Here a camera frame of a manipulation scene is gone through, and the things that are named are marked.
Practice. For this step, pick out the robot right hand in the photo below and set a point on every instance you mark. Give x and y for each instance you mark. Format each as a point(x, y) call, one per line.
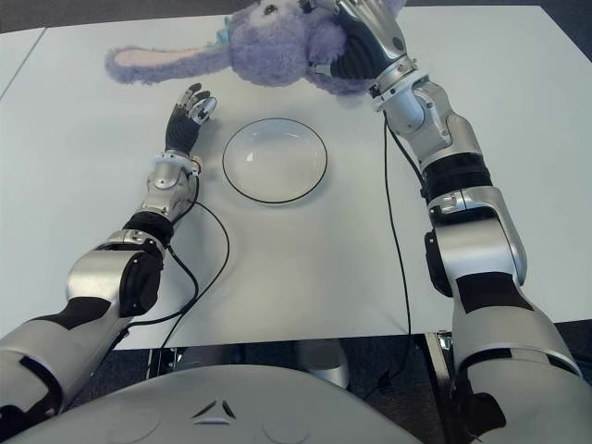
point(370, 41)

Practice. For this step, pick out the robot right arm silver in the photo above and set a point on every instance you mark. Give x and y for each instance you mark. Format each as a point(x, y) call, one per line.
point(467, 222)

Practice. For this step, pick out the white plate black rim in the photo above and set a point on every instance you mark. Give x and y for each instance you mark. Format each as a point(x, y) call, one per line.
point(275, 162)

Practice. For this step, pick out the silver robot left leg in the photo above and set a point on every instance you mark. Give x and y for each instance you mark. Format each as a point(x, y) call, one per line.
point(208, 358)

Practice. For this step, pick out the robot left arm silver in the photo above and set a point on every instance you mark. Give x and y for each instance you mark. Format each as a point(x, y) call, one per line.
point(97, 277)

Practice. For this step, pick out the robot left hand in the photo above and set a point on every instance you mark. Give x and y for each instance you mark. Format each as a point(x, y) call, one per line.
point(180, 129)

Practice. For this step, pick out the purple plush bunny doll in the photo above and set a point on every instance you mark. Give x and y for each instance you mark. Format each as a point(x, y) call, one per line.
point(268, 46)

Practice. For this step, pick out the black metal table leg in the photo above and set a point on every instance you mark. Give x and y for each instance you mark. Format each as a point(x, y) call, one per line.
point(439, 379)
point(163, 361)

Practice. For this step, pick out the grey robot torso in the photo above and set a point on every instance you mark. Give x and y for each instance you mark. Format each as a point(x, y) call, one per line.
point(222, 407)

